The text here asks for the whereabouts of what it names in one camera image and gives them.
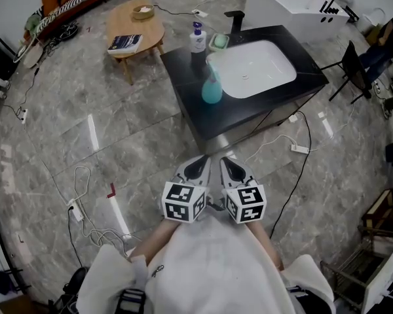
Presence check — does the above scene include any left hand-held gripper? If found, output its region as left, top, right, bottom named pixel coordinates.
left=161, top=155, right=212, bottom=224

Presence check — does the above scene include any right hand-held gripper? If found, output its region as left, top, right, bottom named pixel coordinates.
left=219, top=157, right=267, bottom=224

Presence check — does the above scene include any teal spray bottle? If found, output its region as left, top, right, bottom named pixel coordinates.
left=201, top=60, right=224, bottom=105

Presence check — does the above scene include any person's left forearm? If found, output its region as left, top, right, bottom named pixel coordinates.
left=129, top=219, right=181, bottom=265

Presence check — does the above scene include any person's right forearm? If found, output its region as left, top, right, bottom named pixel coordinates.
left=247, top=222, right=284, bottom=271

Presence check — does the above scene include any white soap pump bottle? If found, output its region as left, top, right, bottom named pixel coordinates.
left=189, top=21, right=208, bottom=56

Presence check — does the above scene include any dark sink cabinet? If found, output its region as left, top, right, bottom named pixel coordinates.
left=159, top=24, right=330, bottom=155

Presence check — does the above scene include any person's white top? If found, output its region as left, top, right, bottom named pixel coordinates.
left=75, top=214, right=337, bottom=314

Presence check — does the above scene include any white sink basin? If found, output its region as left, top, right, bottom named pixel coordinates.
left=206, top=40, right=298, bottom=100

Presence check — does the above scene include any green soap dish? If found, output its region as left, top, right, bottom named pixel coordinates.
left=208, top=33, right=231, bottom=53

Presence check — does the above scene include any dark blue book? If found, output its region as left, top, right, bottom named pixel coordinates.
left=107, top=33, right=144, bottom=56

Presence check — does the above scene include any wooden crate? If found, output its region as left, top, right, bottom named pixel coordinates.
left=362, top=188, right=393, bottom=239

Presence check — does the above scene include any black faucet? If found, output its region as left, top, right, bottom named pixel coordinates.
left=224, top=10, right=247, bottom=39

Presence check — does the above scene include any black chair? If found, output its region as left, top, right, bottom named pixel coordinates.
left=320, top=40, right=373, bottom=105

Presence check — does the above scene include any wooden coffee table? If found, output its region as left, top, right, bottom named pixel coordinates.
left=105, top=0, right=166, bottom=86

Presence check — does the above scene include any black bag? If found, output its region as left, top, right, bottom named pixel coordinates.
left=48, top=266, right=90, bottom=314

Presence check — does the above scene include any round wooden bowl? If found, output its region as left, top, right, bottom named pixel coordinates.
left=132, top=4, right=156, bottom=21

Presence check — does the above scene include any white bathtub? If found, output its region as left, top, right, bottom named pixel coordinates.
left=244, top=0, right=351, bottom=44

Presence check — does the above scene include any white panel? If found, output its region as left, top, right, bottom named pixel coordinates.
left=362, top=240, right=393, bottom=314

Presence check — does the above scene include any brown cardboard box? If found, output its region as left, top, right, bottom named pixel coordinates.
left=366, top=23, right=384, bottom=46
left=0, top=294, right=37, bottom=314

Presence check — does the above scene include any white paper bag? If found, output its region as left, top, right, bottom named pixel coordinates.
left=360, top=7, right=386, bottom=29

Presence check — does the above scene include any striped blanket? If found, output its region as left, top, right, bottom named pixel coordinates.
left=35, top=0, right=94, bottom=32

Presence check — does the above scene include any pale green cloth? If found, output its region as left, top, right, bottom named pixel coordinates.
left=25, top=13, right=44, bottom=34

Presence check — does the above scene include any white power cable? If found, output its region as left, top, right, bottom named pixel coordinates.
left=309, top=103, right=356, bottom=152
left=244, top=134, right=294, bottom=165

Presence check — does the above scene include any black power cable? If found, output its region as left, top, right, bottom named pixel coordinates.
left=67, top=207, right=84, bottom=268
left=269, top=110, right=313, bottom=240
left=152, top=4, right=198, bottom=16
left=3, top=67, right=42, bottom=121

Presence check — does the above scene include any tangled white cable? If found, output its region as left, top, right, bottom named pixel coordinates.
left=22, top=122, right=142, bottom=247

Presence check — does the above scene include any black harness strap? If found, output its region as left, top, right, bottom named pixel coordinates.
left=286, top=285, right=319, bottom=314
left=117, top=288, right=147, bottom=314

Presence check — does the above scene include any metal wire rack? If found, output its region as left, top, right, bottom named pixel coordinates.
left=320, top=234, right=393, bottom=314

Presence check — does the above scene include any black cable bundle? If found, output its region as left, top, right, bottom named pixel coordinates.
left=54, top=23, right=80, bottom=42

